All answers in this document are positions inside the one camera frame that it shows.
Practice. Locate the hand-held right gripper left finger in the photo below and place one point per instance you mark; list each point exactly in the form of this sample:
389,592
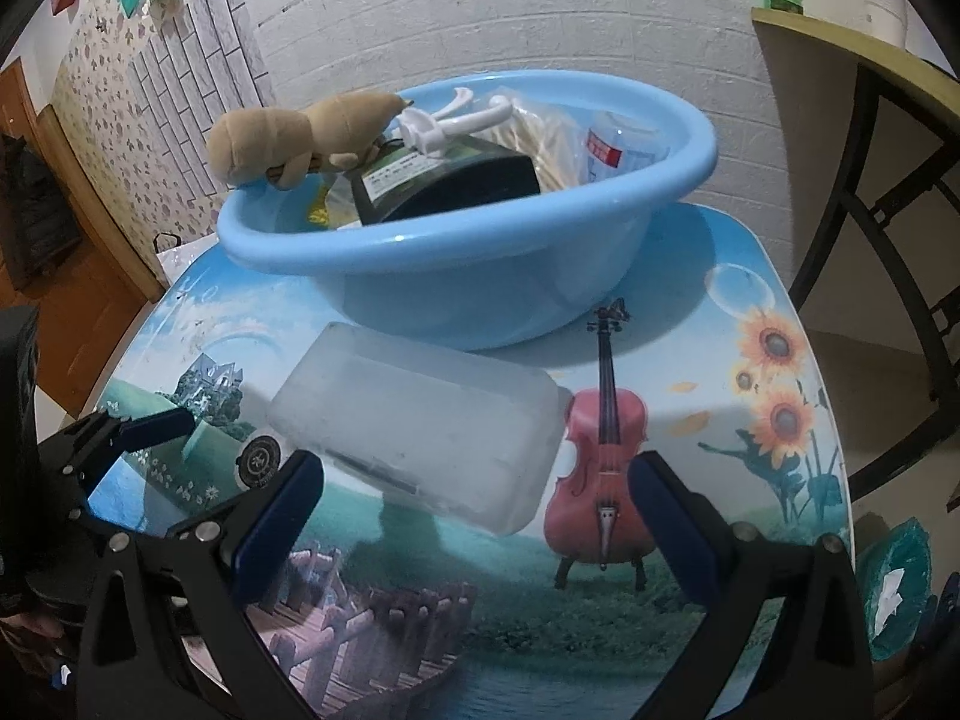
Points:
281,517

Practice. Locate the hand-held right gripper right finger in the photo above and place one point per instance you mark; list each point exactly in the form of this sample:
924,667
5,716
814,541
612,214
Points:
675,532

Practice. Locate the dark hanging cloth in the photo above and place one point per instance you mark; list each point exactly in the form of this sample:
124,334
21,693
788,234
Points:
37,225

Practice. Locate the blue plastic basin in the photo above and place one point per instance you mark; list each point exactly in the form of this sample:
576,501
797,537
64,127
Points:
450,292

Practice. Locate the wooden side table black legs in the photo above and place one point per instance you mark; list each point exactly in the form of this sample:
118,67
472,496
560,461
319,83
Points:
825,37

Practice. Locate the wooden door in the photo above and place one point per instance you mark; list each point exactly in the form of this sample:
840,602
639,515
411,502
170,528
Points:
75,300

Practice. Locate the clear plastic lidded box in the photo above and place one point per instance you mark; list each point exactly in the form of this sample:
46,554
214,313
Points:
420,420

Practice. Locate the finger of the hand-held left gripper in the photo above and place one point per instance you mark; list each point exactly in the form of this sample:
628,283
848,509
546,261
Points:
86,461
157,427

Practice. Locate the clear toothpick box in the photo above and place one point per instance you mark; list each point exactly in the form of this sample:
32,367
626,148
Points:
547,142

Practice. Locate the green trash bin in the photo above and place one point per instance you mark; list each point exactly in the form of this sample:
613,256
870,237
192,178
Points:
874,570

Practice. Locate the clear plastic bag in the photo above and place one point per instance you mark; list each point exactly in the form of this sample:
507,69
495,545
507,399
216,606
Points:
630,150

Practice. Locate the round black patterned disc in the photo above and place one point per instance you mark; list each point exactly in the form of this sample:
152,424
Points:
259,461

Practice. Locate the white plastic hook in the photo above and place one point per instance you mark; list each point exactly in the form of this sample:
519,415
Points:
424,131

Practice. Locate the black bottle green label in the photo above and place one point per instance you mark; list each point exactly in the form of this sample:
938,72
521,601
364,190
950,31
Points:
465,187

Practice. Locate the beige plush toy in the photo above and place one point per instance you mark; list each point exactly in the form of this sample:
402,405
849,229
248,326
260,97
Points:
255,142

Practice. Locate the printed scenery desktop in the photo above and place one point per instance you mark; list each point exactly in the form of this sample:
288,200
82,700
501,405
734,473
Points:
675,390

